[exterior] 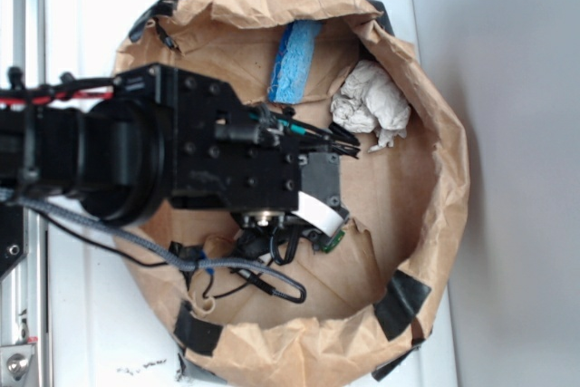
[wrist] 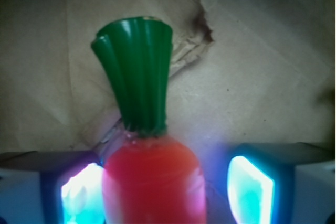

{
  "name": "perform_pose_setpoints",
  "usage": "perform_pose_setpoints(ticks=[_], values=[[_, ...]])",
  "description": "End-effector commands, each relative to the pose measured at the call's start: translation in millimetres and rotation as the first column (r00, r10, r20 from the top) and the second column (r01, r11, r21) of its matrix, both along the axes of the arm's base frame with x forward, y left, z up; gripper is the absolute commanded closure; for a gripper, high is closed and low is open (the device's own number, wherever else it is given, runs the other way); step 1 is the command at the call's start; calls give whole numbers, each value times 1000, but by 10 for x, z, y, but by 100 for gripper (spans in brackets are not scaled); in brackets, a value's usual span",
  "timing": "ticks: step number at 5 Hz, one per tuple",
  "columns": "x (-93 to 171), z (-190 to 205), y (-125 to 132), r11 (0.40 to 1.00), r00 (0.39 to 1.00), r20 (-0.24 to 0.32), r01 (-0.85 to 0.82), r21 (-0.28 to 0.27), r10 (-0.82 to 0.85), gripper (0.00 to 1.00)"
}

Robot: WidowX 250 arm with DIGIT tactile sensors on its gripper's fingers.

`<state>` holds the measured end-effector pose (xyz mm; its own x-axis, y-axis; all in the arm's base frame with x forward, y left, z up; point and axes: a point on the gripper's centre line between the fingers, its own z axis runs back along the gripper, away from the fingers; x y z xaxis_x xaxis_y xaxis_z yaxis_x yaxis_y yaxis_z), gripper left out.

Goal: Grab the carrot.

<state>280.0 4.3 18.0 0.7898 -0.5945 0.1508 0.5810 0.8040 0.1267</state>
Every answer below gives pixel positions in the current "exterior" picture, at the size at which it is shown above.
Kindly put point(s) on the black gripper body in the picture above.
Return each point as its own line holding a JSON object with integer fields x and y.
{"x": 266, "y": 168}

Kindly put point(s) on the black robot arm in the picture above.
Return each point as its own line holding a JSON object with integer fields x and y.
{"x": 124, "y": 145}

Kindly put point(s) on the blue sponge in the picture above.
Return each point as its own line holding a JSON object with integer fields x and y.
{"x": 293, "y": 62}

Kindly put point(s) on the crumpled white paper towel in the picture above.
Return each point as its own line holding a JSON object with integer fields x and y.
{"x": 370, "y": 102}

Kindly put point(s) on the brown paper bag bin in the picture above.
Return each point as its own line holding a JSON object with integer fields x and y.
{"x": 377, "y": 294}

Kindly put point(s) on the white plastic tray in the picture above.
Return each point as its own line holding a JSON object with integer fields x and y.
{"x": 103, "y": 332}

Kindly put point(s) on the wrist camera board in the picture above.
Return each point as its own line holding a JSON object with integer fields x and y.
{"x": 327, "y": 244}

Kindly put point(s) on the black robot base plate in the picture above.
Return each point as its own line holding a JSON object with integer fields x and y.
{"x": 12, "y": 239}

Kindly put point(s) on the aluminium frame rail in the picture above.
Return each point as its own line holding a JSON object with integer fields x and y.
{"x": 23, "y": 292}

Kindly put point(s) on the metal corner bracket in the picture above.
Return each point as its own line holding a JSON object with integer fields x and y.
{"x": 16, "y": 362}

